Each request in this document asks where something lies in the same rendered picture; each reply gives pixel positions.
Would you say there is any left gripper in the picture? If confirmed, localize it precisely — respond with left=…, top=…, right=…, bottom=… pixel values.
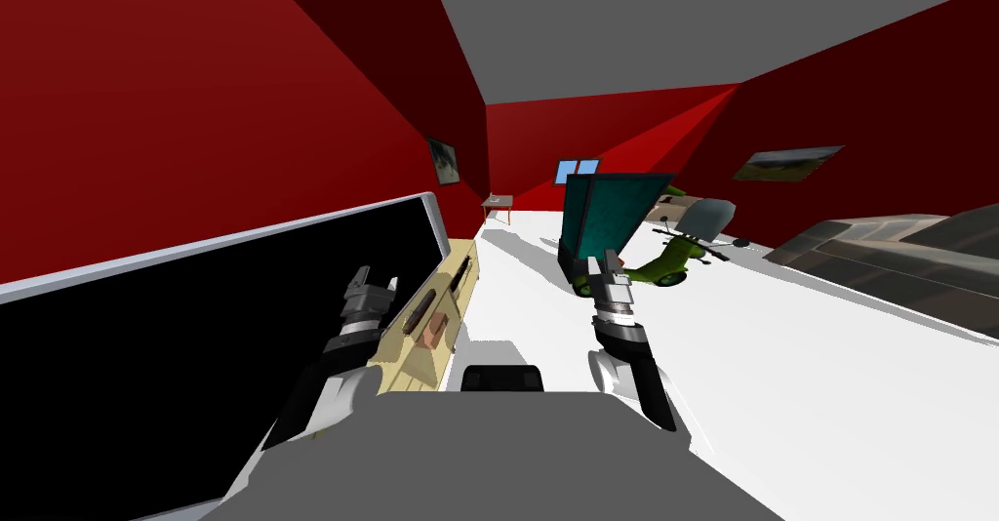
left=340, top=264, right=400, bottom=327

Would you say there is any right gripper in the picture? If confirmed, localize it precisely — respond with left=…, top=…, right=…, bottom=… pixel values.
left=584, top=249, right=634, bottom=319

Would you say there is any teal armchair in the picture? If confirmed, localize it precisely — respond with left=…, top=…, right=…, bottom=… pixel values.
left=557, top=171, right=677, bottom=287

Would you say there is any green scooter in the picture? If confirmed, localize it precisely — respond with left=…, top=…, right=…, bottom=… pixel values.
left=572, top=184, right=752, bottom=299

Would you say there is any brown box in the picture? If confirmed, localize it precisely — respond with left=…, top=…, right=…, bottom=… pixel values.
left=420, top=311, right=451, bottom=349

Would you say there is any beige low cabinet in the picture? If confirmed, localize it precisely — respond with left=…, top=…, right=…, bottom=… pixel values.
left=365, top=238, right=482, bottom=394

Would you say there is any blue window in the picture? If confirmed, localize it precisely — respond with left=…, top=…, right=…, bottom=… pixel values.
left=553, top=157, right=602, bottom=187

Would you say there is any small brown side table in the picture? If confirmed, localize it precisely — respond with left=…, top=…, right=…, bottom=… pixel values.
left=480, top=192, right=516, bottom=228

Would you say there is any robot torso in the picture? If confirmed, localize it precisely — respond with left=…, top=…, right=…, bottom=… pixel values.
left=198, top=364, right=786, bottom=521

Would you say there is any grey brown sofa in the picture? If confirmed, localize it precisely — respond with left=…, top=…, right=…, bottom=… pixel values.
left=762, top=204, right=999, bottom=341

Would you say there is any dark framed wall picture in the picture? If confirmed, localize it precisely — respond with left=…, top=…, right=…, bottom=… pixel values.
left=425, top=136, right=462, bottom=187

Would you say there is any landscape wall picture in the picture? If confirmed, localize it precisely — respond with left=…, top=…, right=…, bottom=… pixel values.
left=731, top=144, right=847, bottom=184

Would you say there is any black television with silver frame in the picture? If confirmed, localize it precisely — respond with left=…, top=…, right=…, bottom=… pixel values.
left=0, top=191, right=454, bottom=521

